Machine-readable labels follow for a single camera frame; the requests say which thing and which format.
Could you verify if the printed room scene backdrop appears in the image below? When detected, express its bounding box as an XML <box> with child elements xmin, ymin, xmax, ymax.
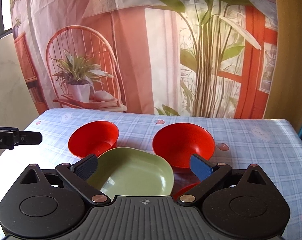
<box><xmin>10</xmin><ymin>0</ymin><xmax>278</xmax><ymax>119</ymax></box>

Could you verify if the green square plate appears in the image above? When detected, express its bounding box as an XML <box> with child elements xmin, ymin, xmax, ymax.
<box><xmin>87</xmin><ymin>147</ymin><xmax>174</xmax><ymax>199</ymax></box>

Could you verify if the wooden yellow panel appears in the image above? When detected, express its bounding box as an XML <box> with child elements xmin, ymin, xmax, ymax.
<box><xmin>264</xmin><ymin>0</ymin><xmax>302</xmax><ymax>131</ymax></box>

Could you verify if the red bowl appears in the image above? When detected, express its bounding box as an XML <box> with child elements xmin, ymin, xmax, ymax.
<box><xmin>172</xmin><ymin>182</ymin><xmax>199</xmax><ymax>201</ymax></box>
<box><xmin>152</xmin><ymin>123</ymin><xmax>215</xmax><ymax>173</ymax></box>
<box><xmin>68</xmin><ymin>121</ymin><xmax>119</xmax><ymax>158</ymax></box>

